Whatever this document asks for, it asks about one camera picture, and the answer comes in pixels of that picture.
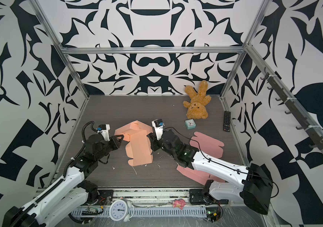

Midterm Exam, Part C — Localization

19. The small teal alarm clock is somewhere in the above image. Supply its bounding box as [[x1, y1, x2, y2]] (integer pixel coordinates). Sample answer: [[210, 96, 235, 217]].
[[185, 119, 196, 130]]

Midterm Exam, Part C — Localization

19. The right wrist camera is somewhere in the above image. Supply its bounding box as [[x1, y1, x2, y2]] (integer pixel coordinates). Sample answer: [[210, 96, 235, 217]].
[[152, 119, 164, 141]]

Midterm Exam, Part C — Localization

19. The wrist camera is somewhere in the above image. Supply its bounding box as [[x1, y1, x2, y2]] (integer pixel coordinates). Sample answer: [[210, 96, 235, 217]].
[[152, 119, 164, 141], [96, 124, 110, 141]]

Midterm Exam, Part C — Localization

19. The orange cardboard box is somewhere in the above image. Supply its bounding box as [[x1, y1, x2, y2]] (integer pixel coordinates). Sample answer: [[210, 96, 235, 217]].
[[115, 121, 154, 166]]

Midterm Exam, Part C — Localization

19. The left green circuit board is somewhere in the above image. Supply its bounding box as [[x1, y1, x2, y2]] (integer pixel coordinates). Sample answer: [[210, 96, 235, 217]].
[[82, 208, 103, 216]]

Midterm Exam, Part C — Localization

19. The white slotted cable duct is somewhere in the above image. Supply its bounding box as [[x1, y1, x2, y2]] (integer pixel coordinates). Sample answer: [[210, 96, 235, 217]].
[[72, 207, 208, 218]]

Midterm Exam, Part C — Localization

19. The pink flat cardboard box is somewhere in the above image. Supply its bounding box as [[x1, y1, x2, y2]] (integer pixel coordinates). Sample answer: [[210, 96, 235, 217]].
[[176, 131, 226, 183]]

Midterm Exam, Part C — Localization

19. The black remote control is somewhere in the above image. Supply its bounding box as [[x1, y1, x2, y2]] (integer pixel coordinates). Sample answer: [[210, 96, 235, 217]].
[[223, 111, 231, 132]]

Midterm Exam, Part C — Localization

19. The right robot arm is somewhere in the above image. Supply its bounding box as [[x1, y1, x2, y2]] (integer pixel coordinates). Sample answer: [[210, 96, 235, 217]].
[[147, 130, 274, 215]]

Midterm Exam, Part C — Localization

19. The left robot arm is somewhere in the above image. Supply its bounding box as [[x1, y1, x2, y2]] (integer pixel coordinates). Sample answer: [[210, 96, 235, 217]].
[[2, 121, 124, 227]]

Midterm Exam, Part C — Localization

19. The brown teddy bear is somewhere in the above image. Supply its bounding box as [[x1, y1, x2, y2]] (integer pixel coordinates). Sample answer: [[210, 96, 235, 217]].
[[183, 80, 211, 119]]

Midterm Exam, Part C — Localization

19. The green circuit board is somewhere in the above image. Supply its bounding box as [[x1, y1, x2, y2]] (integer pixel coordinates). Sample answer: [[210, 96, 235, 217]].
[[206, 207, 223, 223], [82, 208, 103, 216]]

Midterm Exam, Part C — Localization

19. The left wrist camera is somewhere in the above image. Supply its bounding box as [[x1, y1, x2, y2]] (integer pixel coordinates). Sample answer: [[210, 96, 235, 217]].
[[96, 124, 110, 141]]

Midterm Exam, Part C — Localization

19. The small pink toy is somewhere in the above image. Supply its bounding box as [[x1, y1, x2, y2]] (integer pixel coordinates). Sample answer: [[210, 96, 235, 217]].
[[172, 199, 186, 210]]

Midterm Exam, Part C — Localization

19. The black wall hook rail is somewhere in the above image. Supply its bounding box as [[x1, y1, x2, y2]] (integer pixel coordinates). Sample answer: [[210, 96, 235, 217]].
[[262, 72, 323, 150]]

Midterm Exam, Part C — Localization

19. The white round alarm clock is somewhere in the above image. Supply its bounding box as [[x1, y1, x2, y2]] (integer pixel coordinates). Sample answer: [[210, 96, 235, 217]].
[[109, 199, 135, 222]]

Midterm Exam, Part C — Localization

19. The right green circuit board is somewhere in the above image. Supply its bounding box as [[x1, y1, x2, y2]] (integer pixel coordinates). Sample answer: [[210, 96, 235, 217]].
[[206, 207, 223, 223]]

